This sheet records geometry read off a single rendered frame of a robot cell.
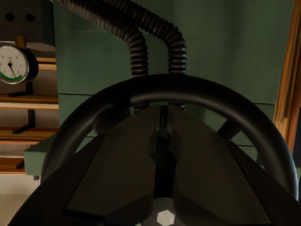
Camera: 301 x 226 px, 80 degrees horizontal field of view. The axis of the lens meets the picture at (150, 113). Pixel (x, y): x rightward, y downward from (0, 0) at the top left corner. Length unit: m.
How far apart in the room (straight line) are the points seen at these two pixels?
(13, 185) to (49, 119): 1.31
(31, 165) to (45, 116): 2.77
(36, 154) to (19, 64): 0.20
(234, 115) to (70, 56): 0.32
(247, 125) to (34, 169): 0.44
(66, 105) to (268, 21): 0.41
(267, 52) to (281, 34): 0.04
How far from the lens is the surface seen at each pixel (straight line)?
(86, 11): 0.28
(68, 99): 0.41
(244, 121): 0.20
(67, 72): 0.40
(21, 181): 3.86
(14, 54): 0.38
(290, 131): 1.96
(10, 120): 3.54
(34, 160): 0.49
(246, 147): 0.43
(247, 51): 0.40
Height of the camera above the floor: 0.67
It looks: 11 degrees up
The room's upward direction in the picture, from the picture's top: 177 degrees counter-clockwise
